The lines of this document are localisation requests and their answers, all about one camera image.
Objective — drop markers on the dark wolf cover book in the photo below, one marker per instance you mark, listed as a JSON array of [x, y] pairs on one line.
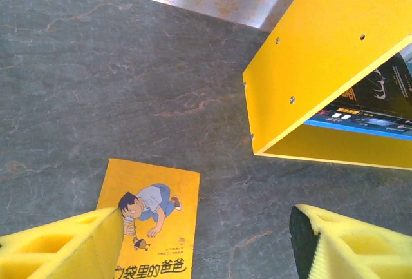
[[370, 121]]

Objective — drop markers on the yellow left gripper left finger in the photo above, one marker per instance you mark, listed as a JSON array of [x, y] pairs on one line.
[[54, 250]]

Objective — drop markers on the black antler cover book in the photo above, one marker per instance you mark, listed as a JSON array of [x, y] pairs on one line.
[[380, 92]]

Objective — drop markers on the yellow cartoon cover book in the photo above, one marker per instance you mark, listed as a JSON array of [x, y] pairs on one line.
[[180, 188]]

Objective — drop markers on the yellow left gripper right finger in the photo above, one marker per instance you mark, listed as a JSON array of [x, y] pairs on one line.
[[354, 250]]

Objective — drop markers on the yellow pink blue bookshelf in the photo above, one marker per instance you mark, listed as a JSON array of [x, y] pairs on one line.
[[322, 50]]

